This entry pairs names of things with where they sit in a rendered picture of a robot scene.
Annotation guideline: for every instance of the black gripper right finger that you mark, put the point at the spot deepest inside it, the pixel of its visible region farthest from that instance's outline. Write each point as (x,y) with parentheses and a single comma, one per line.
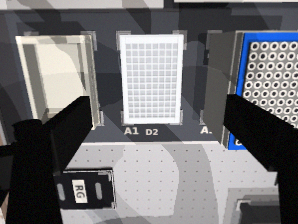
(273,142)

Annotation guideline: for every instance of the white perforated plate with black holes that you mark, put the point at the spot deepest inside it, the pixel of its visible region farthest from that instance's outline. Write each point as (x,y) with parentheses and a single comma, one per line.
(178,184)

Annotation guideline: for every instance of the black rectangular nest labelled rg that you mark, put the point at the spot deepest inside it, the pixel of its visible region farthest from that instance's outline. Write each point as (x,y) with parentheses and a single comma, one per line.
(86,189)

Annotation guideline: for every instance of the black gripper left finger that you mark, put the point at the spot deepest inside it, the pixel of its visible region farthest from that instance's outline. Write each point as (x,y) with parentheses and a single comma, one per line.
(39,152)

